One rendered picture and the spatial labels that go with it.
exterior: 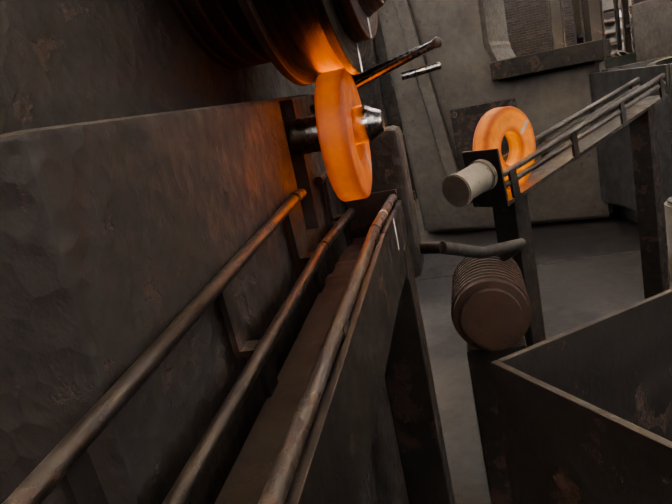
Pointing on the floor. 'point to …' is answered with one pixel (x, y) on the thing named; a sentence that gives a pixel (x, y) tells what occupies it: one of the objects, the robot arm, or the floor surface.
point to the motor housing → (490, 346)
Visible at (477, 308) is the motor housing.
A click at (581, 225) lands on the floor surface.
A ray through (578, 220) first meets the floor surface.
